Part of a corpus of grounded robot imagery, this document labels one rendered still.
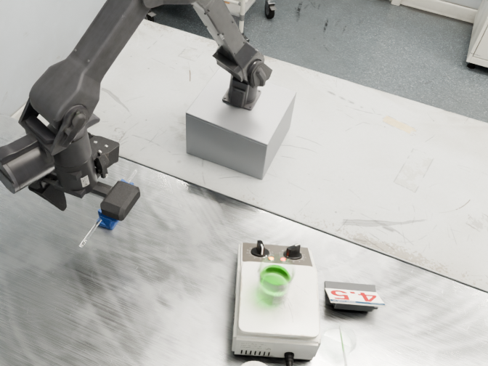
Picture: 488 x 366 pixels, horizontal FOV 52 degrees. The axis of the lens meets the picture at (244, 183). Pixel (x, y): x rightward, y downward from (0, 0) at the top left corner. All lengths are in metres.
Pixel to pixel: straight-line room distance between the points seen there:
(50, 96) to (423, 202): 0.74
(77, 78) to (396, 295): 0.63
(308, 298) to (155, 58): 0.78
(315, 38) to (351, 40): 0.22
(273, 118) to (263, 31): 2.17
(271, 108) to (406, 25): 2.53
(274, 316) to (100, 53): 0.44
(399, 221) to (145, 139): 0.55
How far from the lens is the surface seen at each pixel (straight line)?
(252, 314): 0.77
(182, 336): 0.85
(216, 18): 0.82
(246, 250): 0.87
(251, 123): 1.00
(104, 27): 0.69
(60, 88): 0.69
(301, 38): 3.14
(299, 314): 0.78
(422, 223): 1.05
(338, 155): 1.12
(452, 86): 3.08
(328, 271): 0.93
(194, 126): 1.01
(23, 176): 0.72
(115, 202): 0.78
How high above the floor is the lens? 1.67
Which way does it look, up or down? 49 degrees down
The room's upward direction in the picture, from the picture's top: 6 degrees clockwise
